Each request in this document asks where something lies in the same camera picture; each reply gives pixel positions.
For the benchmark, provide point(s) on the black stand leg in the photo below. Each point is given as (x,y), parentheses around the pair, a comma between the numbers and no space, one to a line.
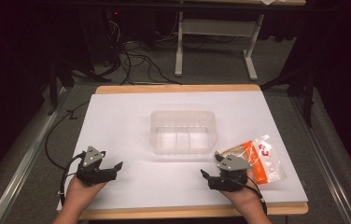
(307,90)
(53,84)

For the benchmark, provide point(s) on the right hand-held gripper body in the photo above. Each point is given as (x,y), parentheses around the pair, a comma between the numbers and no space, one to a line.
(230,175)

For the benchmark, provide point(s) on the person's left hand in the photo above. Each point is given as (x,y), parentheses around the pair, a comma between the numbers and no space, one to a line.
(80,193)

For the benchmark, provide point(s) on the clear plastic container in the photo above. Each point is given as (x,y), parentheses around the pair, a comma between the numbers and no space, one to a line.
(183,133)

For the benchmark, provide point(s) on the silver metal rail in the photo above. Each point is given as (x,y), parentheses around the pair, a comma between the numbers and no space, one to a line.
(27,158)
(320,155)

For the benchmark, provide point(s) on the white paper sheet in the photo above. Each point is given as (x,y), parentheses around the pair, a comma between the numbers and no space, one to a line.
(151,174)

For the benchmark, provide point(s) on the white metal table frame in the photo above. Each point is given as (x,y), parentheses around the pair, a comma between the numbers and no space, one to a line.
(217,28)

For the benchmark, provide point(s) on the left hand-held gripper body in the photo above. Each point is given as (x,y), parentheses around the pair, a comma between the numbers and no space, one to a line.
(93,174)

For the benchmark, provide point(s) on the person's right hand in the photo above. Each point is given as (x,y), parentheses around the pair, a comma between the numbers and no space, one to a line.
(245,197)

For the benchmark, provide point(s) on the orange and white snack packet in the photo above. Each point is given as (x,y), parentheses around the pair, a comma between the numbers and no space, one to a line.
(262,160)

